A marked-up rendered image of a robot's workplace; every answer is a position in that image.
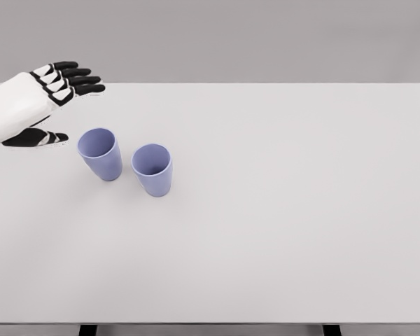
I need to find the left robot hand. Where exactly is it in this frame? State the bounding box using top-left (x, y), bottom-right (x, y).
top-left (0, 61), bottom-right (106, 148)

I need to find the lavender blue plastic cup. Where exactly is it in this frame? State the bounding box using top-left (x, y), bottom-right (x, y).
top-left (130, 143), bottom-right (173, 199)
top-left (77, 127), bottom-right (123, 182)

